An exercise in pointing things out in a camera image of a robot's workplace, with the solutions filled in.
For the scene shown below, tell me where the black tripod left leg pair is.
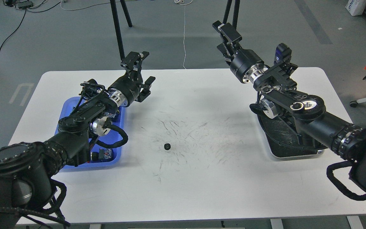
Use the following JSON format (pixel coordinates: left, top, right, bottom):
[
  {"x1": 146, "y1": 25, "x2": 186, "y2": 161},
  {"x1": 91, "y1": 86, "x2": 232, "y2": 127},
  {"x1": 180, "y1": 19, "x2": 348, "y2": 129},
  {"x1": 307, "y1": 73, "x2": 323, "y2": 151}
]
[{"x1": 110, "y1": 0, "x2": 133, "y2": 60}]

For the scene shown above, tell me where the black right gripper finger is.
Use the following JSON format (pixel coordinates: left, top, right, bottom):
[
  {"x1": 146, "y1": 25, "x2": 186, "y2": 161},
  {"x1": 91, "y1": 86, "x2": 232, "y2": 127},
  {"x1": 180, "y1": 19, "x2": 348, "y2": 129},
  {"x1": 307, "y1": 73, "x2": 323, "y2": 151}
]
[
  {"x1": 217, "y1": 43, "x2": 234, "y2": 64},
  {"x1": 212, "y1": 21, "x2": 242, "y2": 51}
]

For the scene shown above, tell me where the black tripod right leg pair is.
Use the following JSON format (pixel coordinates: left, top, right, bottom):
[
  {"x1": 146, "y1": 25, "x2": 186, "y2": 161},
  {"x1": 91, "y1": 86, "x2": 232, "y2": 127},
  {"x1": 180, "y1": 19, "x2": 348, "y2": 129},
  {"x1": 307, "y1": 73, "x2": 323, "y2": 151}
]
[{"x1": 222, "y1": 0, "x2": 241, "y2": 29}]

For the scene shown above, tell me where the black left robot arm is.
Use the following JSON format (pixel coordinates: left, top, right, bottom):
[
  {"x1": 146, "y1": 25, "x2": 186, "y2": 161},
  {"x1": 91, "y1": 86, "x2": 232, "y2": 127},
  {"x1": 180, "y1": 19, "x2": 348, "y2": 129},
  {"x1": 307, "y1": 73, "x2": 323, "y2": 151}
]
[{"x1": 0, "y1": 51, "x2": 155, "y2": 229}]

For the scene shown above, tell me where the metal tray with black mat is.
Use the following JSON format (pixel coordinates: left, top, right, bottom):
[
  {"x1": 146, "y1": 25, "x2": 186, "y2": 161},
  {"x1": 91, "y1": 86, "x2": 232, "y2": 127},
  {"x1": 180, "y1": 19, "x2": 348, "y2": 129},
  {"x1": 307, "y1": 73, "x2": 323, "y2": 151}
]
[{"x1": 257, "y1": 115, "x2": 326, "y2": 159}]

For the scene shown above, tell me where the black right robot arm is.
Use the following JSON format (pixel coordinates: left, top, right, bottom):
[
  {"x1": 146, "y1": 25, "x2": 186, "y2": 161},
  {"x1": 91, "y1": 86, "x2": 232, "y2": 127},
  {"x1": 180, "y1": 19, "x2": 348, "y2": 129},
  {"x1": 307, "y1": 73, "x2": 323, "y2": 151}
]
[{"x1": 213, "y1": 21, "x2": 366, "y2": 201}]

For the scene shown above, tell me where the small black gear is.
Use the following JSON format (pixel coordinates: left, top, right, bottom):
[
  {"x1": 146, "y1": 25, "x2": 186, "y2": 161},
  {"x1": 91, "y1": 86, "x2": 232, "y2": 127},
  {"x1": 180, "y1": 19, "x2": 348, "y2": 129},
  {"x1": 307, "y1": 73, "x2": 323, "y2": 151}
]
[{"x1": 164, "y1": 142, "x2": 171, "y2": 150}]

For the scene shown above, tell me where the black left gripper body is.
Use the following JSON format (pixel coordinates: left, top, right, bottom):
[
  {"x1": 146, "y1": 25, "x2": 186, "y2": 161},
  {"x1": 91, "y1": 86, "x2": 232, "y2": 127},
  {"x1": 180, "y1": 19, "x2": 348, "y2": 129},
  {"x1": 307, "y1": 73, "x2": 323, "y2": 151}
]
[{"x1": 108, "y1": 74, "x2": 143, "y2": 107}]

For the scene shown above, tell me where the white cardboard box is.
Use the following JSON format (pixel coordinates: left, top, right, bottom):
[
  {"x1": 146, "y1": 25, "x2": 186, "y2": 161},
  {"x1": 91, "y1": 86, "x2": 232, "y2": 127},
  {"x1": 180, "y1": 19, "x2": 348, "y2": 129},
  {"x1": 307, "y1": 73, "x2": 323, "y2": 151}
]
[{"x1": 345, "y1": 0, "x2": 366, "y2": 16}]

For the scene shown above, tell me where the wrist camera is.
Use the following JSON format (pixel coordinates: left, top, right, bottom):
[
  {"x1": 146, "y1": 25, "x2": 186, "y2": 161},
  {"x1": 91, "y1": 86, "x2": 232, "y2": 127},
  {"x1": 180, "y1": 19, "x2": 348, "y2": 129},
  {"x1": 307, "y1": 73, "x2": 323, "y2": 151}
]
[
  {"x1": 80, "y1": 79, "x2": 105, "y2": 101},
  {"x1": 274, "y1": 43, "x2": 292, "y2": 64}
]

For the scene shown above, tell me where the blue plastic tray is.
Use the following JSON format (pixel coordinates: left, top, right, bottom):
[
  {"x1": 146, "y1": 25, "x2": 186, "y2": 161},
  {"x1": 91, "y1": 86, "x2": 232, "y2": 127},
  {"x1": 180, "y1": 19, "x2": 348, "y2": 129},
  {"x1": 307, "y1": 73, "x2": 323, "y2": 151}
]
[{"x1": 55, "y1": 96, "x2": 127, "y2": 172}]

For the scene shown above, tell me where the black tripod leg pair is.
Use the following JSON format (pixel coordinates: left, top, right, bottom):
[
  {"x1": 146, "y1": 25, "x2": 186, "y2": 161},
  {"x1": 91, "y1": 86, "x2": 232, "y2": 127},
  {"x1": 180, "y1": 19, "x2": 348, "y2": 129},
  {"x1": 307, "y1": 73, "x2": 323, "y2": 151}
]
[
  {"x1": 222, "y1": 0, "x2": 241, "y2": 29},
  {"x1": 110, "y1": 0, "x2": 133, "y2": 60}
]

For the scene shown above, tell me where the power strip on floor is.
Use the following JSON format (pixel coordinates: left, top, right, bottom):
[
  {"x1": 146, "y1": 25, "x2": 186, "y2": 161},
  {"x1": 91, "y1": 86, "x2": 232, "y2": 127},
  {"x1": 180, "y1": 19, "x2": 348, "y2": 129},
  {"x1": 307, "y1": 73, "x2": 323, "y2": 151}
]
[{"x1": 14, "y1": 0, "x2": 34, "y2": 10}]

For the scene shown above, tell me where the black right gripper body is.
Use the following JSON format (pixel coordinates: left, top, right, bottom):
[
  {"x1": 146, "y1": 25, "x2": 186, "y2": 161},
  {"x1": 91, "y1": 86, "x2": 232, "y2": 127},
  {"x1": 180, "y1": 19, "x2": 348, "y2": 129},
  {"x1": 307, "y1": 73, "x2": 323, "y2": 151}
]
[{"x1": 230, "y1": 49, "x2": 264, "y2": 84}]

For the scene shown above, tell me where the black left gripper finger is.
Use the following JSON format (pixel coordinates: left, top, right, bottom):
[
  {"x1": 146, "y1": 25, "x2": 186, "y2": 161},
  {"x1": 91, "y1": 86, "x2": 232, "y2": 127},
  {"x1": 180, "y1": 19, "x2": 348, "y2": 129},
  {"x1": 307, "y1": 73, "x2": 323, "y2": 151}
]
[
  {"x1": 120, "y1": 51, "x2": 149, "y2": 77},
  {"x1": 137, "y1": 76, "x2": 156, "y2": 102}
]

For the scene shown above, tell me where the white cable on floor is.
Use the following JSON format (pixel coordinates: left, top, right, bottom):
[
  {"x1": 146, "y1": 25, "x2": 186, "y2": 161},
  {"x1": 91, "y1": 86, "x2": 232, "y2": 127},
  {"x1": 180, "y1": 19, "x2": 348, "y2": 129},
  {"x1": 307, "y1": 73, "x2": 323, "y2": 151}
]
[{"x1": 174, "y1": 0, "x2": 193, "y2": 69}]

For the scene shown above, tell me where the red push button switch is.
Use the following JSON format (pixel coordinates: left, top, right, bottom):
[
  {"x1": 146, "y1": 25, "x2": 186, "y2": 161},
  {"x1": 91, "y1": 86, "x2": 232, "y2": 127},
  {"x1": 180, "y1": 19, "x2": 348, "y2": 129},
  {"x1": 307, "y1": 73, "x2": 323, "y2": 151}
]
[{"x1": 91, "y1": 149, "x2": 114, "y2": 163}]

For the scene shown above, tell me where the black cable on floor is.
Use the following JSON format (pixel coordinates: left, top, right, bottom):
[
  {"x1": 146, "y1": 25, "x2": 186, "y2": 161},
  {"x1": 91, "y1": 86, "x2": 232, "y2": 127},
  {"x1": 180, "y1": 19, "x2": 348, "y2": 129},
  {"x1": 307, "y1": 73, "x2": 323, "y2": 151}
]
[{"x1": 0, "y1": 0, "x2": 63, "y2": 78}]

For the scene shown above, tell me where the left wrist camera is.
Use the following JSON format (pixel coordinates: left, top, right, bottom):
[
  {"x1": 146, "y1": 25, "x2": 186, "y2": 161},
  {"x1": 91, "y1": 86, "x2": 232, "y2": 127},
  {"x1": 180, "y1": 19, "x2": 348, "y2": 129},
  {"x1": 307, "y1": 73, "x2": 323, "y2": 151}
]
[{"x1": 80, "y1": 79, "x2": 105, "y2": 101}]

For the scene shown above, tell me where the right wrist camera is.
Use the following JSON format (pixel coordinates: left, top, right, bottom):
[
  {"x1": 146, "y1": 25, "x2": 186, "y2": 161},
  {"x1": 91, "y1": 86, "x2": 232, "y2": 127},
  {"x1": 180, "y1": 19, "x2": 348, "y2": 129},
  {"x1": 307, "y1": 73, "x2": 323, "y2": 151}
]
[{"x1": 274, "y1": 43, "x2": 292, "y2": 64}]

